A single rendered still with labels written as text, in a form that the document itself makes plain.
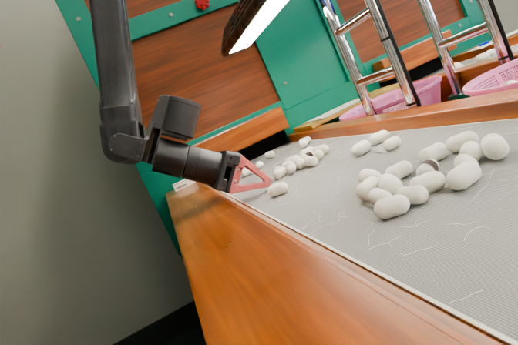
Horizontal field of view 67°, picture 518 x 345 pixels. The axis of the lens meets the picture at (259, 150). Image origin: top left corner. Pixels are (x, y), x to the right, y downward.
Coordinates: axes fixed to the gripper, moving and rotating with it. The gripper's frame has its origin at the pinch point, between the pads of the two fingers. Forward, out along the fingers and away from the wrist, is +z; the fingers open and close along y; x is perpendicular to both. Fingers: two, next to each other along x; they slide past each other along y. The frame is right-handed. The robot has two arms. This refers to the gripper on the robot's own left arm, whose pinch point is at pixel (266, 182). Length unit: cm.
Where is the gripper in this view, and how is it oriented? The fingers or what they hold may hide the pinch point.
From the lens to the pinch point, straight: 69.0
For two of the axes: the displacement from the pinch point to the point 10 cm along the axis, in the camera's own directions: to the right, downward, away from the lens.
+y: -2.6, 0.2, 9.7
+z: 9.4, 2.5, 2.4
